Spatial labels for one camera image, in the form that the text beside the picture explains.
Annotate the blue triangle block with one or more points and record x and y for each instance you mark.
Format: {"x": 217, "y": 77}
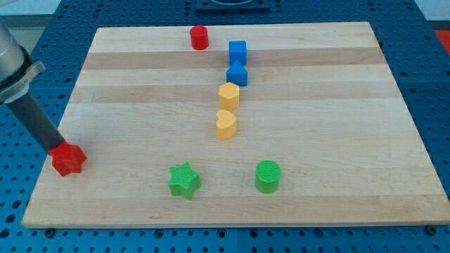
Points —
{"x": 237, "y": 74}

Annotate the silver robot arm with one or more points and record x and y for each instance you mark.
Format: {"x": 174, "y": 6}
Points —
{"x": 17, "y": 68}

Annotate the yellow hexagon block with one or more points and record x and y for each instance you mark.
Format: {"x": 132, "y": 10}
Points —
{"x": 229, "y": 96}

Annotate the wooden board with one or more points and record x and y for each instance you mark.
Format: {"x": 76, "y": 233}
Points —
{"x": 321, "y": 102}

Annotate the green star block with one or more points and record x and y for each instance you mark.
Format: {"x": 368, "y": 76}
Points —
{"x": 184, "y": 181}

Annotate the red cylinder block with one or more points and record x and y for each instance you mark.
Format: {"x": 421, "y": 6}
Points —
{"x": 199, "y": 37}

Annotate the blue cube block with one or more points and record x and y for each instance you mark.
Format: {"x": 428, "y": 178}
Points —
{"x": 238, "y": 52}

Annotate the yellow heart block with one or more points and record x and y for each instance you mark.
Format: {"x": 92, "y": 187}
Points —
{"x": 226, "y": 124}

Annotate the red star block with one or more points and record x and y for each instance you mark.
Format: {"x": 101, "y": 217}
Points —
{"x": 67, "y": 158}

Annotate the green cylinder block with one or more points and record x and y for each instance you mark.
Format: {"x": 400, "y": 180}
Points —
{"x": 267, "y": 176}

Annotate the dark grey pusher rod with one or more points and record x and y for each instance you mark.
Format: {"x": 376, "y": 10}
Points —
{"x": 36, "y": 121}

